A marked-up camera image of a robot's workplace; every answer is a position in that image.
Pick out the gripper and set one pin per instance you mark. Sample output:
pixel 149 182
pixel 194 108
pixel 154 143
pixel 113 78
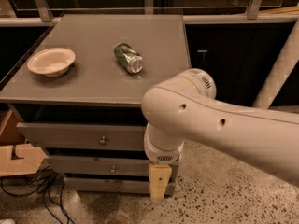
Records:
pixel 163 156

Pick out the grey top drawer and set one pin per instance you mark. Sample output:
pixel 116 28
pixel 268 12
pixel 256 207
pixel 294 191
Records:
pixel 83 136

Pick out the grey drawer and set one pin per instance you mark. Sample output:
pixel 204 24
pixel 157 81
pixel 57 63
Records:
pixel 83 136
pixel 98 166
pixel 108 185

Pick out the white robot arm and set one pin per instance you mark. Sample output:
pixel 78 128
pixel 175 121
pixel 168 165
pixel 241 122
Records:
pixel 184 107

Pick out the grey bottom drawer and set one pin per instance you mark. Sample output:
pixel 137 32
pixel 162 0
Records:
pixel 108 185

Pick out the grey middle drawer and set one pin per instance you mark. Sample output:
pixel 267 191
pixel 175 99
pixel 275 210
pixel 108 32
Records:
pixel 98 166

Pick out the grey drawer cabinet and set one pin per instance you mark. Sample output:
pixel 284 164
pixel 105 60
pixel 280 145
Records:
pixel 97 90

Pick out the green soda can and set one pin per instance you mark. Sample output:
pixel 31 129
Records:
pixel 129 58

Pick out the wooden board piece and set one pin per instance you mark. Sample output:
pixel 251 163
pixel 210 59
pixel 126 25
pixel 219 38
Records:
pixel 17 155

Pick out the white paper bowl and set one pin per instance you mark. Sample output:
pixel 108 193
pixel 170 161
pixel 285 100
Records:
pixel 52 62

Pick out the white object floor corner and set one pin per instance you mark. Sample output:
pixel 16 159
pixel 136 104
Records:
pixel 7 221

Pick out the metal window railing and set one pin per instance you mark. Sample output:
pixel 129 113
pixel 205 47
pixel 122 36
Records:
pixel 15 13

